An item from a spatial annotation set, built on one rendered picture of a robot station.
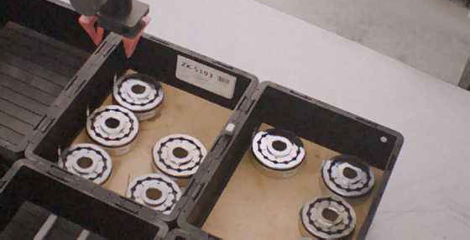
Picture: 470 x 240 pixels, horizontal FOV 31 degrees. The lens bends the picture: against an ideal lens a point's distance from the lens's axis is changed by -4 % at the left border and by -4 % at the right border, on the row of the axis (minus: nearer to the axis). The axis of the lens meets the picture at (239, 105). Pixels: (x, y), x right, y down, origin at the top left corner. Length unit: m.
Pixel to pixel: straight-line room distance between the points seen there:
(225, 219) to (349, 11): 1.94
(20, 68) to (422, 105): 0.93
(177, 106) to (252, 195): 0.25
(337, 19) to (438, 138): 1.42
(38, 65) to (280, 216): 0.60
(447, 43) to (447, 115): 1.36
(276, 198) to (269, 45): 0.58
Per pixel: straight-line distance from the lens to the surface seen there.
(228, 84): 1.75
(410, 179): 1.94
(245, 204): 1.64
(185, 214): 1.48
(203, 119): 1.77
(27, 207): 1.61
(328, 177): 1.67
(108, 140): 1.67
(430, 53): 3.38
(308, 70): 2.11
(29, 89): 1.81
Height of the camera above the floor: 2.11
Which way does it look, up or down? 45 degrees down
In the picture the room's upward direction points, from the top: 11 degrees clockwise
